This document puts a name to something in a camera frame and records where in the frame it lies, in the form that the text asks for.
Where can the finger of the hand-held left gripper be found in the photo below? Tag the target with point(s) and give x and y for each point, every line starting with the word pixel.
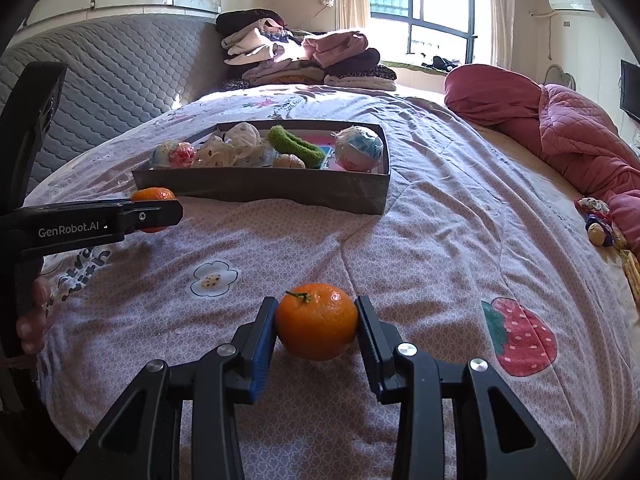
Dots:
pixel 150 217

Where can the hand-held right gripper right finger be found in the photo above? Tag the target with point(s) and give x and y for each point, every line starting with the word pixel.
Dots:
pixel 367 342

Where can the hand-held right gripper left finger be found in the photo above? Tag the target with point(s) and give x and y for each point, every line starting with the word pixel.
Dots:
pixel 262 347

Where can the orange tangerine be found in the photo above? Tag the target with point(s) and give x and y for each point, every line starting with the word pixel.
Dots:
pixel 316 322
pixel 150 194

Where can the egg-shaped toy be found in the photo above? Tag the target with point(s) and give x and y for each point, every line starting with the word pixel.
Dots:
pixel 357 150
pixel 172 156

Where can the beige mesh bonnet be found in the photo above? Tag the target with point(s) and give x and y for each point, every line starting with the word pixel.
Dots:
pixel 230 147

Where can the shallow grey cardboard box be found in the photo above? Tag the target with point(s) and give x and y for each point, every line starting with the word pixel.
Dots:
pixel 280 191

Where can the beige walnut-shaped ball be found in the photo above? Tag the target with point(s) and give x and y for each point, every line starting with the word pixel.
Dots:
pixel 289 161

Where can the person's left hand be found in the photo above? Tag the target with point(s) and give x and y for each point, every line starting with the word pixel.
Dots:
pixel 32 310

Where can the strawberry printed bed sheet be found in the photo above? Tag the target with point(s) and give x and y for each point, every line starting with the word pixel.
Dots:
pixel 440 260

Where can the grey quilted headboard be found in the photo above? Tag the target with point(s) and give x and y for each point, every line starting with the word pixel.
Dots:
pixel 110 80

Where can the pink and blue book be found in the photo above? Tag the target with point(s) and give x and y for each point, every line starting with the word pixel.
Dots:
pixel 320 136

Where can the pile of folded clothes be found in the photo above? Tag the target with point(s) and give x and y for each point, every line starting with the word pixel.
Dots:
pixel 300 55

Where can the small blue doll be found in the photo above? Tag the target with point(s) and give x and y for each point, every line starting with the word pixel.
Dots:
pixel 600 232

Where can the red and white fabric doll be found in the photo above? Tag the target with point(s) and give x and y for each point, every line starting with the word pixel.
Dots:
pixel 592 206

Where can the yellow packet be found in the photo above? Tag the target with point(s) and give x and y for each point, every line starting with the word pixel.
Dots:
pixel 632 275

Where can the green windowsill mat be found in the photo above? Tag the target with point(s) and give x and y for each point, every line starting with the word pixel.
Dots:
pixel 400 66

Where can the pink quilted blanket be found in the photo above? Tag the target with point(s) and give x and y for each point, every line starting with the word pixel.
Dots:
pixel 550 130

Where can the dark clothes on windowsill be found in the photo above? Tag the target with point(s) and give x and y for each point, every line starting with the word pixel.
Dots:
pixel 442 63

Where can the white metal chair back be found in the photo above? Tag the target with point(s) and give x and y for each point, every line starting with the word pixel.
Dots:
pixel 562 80

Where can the black flat television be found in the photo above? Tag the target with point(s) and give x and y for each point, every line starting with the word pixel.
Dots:
pixel 631 91

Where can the white air conditioner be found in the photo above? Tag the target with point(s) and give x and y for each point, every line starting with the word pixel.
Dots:
pixel 570 0

